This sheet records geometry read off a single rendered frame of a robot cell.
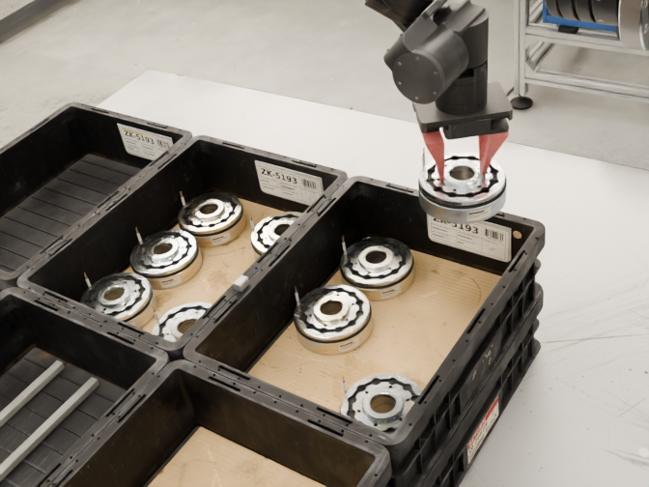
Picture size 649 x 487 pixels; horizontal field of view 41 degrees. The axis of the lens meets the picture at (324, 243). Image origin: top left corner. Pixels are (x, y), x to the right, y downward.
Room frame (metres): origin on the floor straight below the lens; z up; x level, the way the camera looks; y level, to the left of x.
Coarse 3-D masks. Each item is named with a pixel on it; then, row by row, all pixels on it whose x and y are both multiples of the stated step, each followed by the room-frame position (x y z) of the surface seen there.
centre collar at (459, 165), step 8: (448, 168) 0.85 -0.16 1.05; (456, 168) 0.85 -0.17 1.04; (464, 168) 0.85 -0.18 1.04; (472, 168) 0.84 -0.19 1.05; (480, 168) 0.84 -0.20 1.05; (448, 176) 0.83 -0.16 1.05; (480, 176) 0.82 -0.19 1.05; (448, 184) 0.82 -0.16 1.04; (456, 184) 0.81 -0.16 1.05; (464, 184) 0.81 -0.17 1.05; (472, 184) 0.81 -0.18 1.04
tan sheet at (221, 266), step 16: (256, 208) 1.14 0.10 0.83; (256, 224) 1.09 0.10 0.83; (240, 240) 1.06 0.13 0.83; (208, 256) 1.03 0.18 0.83; (224, 256) 1.03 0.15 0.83; (240, 256) 1.02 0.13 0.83; (208, 272) 1.00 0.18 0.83; (224, 272) 0.99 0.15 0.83; (240, 272) 0.98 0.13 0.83; (176, 288) 0.97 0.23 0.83; (192, 288) 0.97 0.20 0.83; (208, 288) 0.96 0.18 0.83; (224, 288) 0.95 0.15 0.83; (160, 304) 0.94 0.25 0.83; (176, 304) 0.94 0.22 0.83
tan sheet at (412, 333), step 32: (416, 256) 0.95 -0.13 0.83; (416, 288) 0.88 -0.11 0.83; (448, 288) 0.87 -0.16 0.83; (480, 288) 0.86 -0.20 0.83; (384, 320) 0.83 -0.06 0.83; (416, 320) 0.82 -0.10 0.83; (448, 320) 0.81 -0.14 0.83; (288, 352) 0.81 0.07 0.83; (352, 352) 0.79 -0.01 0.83; (384, 352) 0.78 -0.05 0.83; (416, 352) 0.77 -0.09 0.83; (448, 352) 0.76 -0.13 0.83; (288, 384) 0.75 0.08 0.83; (320, 384) 0.74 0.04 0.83; (352, 384) 0.73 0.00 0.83
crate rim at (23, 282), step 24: (192, 144) 1.20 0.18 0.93; (216, 144) 1.19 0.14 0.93; (240, 144) 1.17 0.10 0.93; (312, 168) 1.07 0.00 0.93; (96, 216) 1.05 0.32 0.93; (72, 240) 1.00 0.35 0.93; (48, 264) 0.96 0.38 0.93; (264, 264) 0.87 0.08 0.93; (24, 288) 0.91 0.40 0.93; (96, 312) 0.83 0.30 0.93; (216, 312) 0.80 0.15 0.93; (144, 336) 0.77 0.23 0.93; (192, 336) 0.76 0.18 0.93
